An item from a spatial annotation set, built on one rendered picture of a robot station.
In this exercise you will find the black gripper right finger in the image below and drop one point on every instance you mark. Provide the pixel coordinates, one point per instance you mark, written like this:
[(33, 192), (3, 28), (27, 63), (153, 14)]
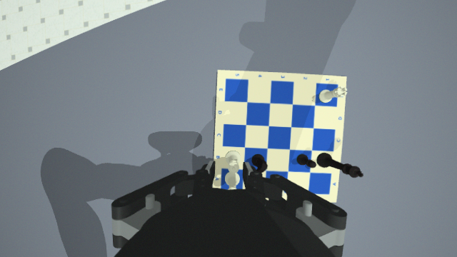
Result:
[(325, 219)]

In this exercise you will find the blue and cream chessboard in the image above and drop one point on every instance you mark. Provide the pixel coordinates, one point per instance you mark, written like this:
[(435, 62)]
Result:
[(280, 116)]

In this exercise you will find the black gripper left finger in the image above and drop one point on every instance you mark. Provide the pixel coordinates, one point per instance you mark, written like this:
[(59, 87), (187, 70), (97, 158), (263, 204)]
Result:
[(130, 212)]

